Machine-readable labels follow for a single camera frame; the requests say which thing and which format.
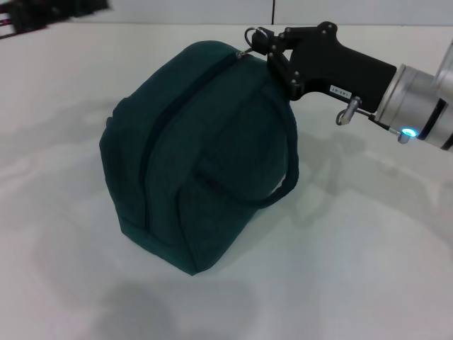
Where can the dark teal insulated lunch bag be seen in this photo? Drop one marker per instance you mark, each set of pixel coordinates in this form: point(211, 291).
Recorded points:
point(212, 159)

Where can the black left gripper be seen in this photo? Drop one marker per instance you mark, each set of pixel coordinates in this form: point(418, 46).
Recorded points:
point(42, 16)

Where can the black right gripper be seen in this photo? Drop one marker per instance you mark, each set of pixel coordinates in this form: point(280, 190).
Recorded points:
point(339, 63)

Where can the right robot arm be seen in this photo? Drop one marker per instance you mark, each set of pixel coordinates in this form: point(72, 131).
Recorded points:
point(421, 106)

